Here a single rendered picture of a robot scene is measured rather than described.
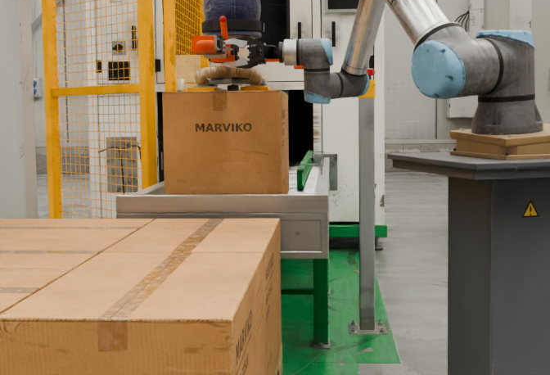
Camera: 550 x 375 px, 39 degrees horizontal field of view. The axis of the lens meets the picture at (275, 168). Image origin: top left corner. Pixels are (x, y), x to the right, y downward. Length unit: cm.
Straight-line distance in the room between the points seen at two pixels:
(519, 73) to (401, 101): 930
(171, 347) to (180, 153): 140
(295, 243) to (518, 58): 92
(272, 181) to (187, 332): 136
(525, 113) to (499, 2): 959
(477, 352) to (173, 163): 115
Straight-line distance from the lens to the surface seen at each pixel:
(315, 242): 252
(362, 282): 311
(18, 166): 346
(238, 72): 271
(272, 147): 258
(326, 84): 262
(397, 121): 1140
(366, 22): 258
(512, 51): 212
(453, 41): 204
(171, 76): 380
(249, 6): 285
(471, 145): 217
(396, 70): 1141
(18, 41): 346
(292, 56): 261
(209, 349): 129
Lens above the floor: 87
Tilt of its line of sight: 4 degrees down
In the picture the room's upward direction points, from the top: 1 degrees counter-clockwise
